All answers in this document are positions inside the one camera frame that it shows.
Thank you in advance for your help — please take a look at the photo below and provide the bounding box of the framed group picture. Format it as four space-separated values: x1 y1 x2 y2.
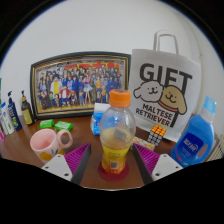
29 50 132 120

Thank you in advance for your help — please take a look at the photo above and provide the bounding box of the white radiator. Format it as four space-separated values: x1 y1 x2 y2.
209 133 224 161

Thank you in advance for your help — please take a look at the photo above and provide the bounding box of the blue tissue pack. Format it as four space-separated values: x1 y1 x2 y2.
90 102 111 136

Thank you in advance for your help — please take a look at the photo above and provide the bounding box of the puzzle cube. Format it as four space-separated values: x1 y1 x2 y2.
146 124 167 147

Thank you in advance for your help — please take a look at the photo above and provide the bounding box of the flat round red coaster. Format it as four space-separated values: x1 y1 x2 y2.
97 161 130 183

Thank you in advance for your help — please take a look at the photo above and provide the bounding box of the brown pump bottle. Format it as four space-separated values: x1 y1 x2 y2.
20 89 36 126

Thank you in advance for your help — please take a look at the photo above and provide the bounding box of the white shampoo bottle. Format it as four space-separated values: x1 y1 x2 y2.
0 101 16 136

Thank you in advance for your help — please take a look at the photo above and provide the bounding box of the white printed paper bag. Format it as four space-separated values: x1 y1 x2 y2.
128 29 203 143

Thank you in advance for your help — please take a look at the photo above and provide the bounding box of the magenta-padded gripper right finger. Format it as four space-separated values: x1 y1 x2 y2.
132 143 184 185

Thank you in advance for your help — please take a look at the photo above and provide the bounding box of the pink mug with yellow spots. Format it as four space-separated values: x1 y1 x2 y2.
29 128 74 163

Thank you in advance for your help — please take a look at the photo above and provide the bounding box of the blue detergent bottle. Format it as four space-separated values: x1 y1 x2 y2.
170 95 218 168

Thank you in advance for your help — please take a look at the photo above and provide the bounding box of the dark blue pump bottle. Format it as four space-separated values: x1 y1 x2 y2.
7 90 23 132

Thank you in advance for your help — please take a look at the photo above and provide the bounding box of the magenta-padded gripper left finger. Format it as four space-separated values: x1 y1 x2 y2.
40 143 92 185

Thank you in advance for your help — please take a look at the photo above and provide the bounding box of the small flat snack packet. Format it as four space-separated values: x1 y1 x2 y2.
132 135 156 152

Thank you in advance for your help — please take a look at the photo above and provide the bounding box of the orange juice bottle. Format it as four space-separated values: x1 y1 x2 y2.
98 88 137 175

